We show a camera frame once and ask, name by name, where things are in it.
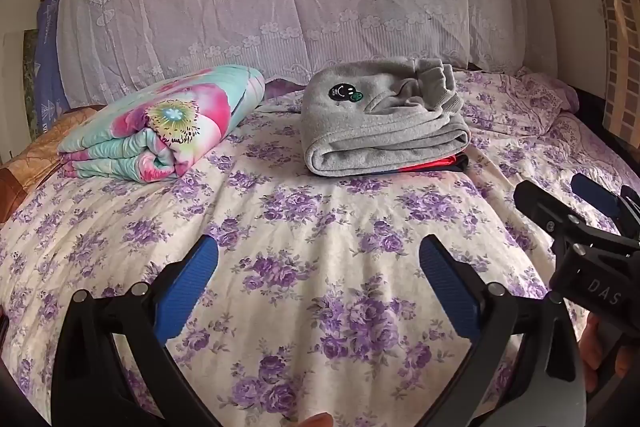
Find green marbled panel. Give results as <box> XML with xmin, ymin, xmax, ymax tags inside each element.
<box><xmin>22</xmin><ymin>29</ymin><xmax>41</xmax><ymax>142</ymax></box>

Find folded red navy garment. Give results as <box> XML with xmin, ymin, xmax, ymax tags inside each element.
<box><xmin>367</xmin><ymin>153</ymin><xmax>470</xmax><ymax>175</ymax></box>

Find folded floral quilt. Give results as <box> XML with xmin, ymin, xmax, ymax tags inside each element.
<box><xmin>57</xmin><ymin>64</ymin><xmax>267</xmax><ymax>182</ymax></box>

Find purple floral bedsheet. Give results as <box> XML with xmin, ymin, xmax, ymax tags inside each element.
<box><xmin>0</xmin><ymin>67</ymin><xmax>640</xmax><ymax>427</ymax></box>

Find purple floral pillow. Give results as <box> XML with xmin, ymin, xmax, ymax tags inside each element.
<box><xmin>515</xmin><ymin>67</ymin><xmax>581</xmax><ymax>112</ymax></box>

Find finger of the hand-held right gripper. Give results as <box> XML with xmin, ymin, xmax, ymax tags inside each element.
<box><xmin>571</xmin><ymin>173</ymin><xmax>640</xmax><ymax>238</ymax></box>
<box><xmin>514</xmin><ymin>179</ymin><xmax>601</xmax><ymax>254</ymax></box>

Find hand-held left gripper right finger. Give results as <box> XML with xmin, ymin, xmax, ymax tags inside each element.
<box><xmin>419</xmin><ymin>234</ymin><xmax>587</xmax><ymax>427</ymax></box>

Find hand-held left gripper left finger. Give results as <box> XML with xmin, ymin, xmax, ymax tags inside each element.
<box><xmin>51</xmin><ymin>234</ymin><xmax>223</xmax><ymax>427</ymax></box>

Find person's right hand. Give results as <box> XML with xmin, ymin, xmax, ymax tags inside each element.
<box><xmin>579</xmin><ymin>312</ymin><xmax>632</xmax><ymax>394</ymax></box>

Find blue patterned cloth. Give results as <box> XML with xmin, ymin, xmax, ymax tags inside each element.
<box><xmin>34</xmin><ymin>0</ymin><xmax>71</xmax><ymax>135</ymax></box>

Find brown pillow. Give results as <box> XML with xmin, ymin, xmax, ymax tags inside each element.
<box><xmin>0</xmin><ymin>104</ymin><xmax>106</xmax><ymax>225</ymax></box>

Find checkered beige curtain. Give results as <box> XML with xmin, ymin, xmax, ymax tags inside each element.
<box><xmin>582</xmin><ymin>0</ymin><xmax>640</xmax><ymax>138</ymax></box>

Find folded grey pants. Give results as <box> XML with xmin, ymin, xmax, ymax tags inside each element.
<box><xmin>300</xmin><ymin>57</ymin><xmax>472</xmax><ymax>178</ymax></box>

